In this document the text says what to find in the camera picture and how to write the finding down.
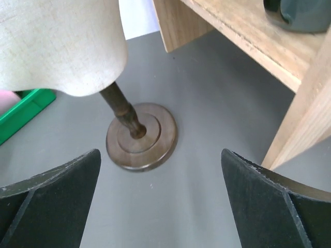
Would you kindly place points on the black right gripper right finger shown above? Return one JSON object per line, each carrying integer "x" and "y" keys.
{"x": 271, "y": 210}

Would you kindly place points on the wooden shelf unit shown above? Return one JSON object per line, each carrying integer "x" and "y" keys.
{"x": 300, "y": 61}

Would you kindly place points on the green plastic tray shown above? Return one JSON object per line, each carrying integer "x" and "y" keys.
{"x": 29, "y": 106}

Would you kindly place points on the pink baseball cap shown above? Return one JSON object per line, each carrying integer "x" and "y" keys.
{"x": 8, "y": 99}

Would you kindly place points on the dark green mug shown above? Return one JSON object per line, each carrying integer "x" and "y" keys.
{"x": 303, "y": 16}

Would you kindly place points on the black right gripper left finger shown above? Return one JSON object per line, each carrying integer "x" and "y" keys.
{"x": 50, "y": 209}

